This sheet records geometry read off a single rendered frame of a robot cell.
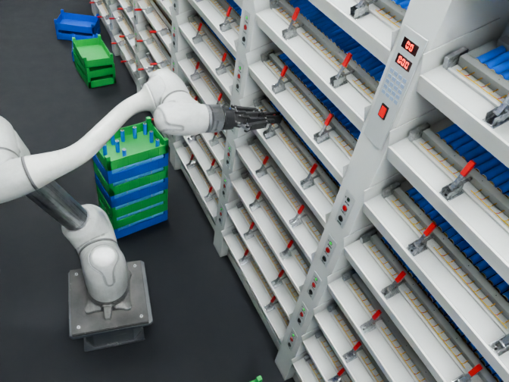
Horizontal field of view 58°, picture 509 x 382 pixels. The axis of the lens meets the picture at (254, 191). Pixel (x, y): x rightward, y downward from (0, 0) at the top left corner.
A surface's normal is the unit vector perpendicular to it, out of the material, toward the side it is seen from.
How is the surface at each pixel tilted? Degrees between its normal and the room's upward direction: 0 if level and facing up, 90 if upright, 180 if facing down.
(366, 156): 90
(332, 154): 19
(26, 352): 0
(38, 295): 0
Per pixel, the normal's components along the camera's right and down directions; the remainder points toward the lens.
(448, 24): 0.44, 0.67
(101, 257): 0.21, -0.57
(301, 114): -0.15, -0.60
